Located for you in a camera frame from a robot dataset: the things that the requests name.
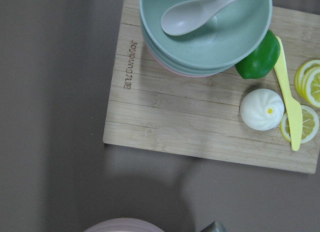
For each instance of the wooden cutting board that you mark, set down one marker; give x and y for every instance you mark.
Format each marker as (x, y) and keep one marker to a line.
(151, 108)

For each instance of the green bowl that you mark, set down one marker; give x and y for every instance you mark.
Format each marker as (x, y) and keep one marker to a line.
(170, 63)
(224, 40)

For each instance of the pink bowl under stack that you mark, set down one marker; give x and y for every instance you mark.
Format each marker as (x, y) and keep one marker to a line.
(172, 69)

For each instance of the pink spoon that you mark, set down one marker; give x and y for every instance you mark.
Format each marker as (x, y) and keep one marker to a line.
(188, 16)

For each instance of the white steamed bun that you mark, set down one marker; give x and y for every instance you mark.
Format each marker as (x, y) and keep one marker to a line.
(262, 109)

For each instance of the green bell pepper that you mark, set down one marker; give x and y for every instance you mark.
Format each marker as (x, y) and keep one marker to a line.
(261, 61)

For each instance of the yellow plastic knife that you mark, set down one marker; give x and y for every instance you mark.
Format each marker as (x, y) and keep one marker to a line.
(292, 106)

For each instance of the grey metal object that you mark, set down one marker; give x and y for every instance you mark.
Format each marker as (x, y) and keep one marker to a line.
(215, 226)

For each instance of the lemon slice at edge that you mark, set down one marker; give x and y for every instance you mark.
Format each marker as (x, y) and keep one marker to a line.
(307, 82)

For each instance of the lemon slice under knife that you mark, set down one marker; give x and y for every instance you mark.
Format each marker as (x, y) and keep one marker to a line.
(310, 125)

